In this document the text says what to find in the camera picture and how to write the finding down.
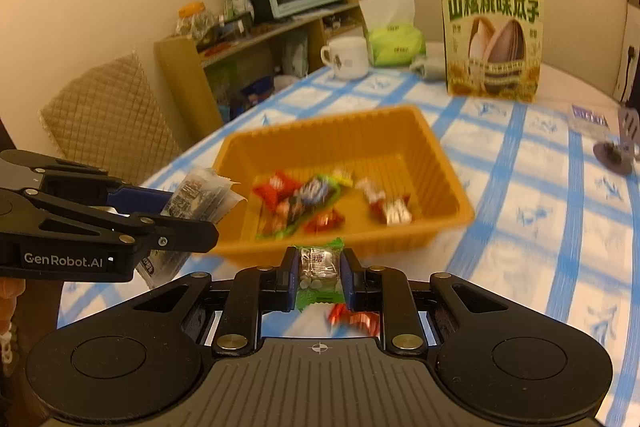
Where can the blue checked tablecloth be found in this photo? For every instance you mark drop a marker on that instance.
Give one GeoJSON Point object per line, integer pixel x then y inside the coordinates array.
{"type": "Point", "coordinates": [525, 207]}

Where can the person's left hand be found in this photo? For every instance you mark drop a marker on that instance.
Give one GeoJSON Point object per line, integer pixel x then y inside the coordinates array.
{"type": "Point", "coordinates": [9, 302]}

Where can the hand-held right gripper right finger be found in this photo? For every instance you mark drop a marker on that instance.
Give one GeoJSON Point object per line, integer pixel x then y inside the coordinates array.
{"type": "Point", "coordinates": [348, 282]}

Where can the green sunflower seed bag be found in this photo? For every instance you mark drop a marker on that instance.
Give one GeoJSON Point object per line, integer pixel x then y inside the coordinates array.
{"type": "Point", "coordinates": [492, 32]}

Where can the white plastic bag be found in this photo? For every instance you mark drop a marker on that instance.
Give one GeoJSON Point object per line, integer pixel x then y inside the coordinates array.
{"type": "Point", "coordinates": [295, 54]}

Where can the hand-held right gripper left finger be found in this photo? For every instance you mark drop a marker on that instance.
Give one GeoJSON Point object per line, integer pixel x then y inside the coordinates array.
{"type": "Point", "coordinates": [288, 279]}

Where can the orange lid plastic jar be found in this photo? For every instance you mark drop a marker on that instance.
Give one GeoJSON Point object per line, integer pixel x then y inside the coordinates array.
{"type": "Point", "coordinates": [195, 24]}

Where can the metal phone stand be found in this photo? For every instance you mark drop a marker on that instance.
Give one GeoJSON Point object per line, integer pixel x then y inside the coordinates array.
{"type": "Point", "coordinates": [612, 154]}

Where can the small red candy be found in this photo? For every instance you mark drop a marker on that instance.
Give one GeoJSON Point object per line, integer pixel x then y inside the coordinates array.
{"type": "Point", "coordinates": [325, 222]}

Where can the white mug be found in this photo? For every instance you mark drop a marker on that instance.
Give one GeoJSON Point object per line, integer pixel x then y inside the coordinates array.
{"type": "Point", "coordinates": [347, 59]}

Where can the quilted beige chair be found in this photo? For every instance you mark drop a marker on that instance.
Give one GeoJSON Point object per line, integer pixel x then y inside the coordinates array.
{"type": "Point", "coordinates": [100, 117]}

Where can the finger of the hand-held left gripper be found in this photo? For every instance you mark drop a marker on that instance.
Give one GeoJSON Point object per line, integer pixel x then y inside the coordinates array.
{"type": "Point", "coordinates": [175, 237]}
{"type": "Point", "coordinates": [140, 199]}

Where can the green candy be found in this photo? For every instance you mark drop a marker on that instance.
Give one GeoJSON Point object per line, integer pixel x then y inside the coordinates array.
{"type": "Point", "coordinates": [320, 264]}

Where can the blue box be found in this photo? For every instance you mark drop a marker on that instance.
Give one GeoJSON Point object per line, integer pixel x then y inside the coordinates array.
{"type": "Point", "coordinates": [257, 91]}

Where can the clear snack packet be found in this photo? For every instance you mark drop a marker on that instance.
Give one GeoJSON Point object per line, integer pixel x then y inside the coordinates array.
{"type": "Point", "coordinates": [200, 199]}

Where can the white red candy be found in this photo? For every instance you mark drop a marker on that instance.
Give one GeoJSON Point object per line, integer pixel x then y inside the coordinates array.
{"type": "Point", "coordinates": [397, 212]}
{"type": "Point", "coordinates": [370, 194]}

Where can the orange plastic tray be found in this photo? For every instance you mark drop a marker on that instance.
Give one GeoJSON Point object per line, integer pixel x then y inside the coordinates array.
{"type": "Point", "coordinates": [350, 142]}

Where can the yellow candy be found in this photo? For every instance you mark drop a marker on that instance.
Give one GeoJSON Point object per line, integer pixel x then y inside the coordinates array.
{"type": "Point", "coordinates": [342, 178]}

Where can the green tissue pack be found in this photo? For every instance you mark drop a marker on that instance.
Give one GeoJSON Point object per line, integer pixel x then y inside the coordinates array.
{"type": "Point", "coordinates": [395, 44]}

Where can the red foil snack packet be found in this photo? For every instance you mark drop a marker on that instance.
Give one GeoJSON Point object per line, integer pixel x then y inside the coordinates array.
{"type": "Point", "coordinates": [272, 189]}

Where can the wooden shelf unit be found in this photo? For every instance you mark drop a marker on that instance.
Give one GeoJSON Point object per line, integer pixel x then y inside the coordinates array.
{"type": "Point", "coordinates": [172, 67]}

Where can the small blue label bag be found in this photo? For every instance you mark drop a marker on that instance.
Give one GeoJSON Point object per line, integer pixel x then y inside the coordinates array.
{"type": "Point", "coordinates": [590, 117]}

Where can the long green snack packet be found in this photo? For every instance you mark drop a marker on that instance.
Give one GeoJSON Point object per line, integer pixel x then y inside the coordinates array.
{"type": "Point", "coordinates": [312, 193]}

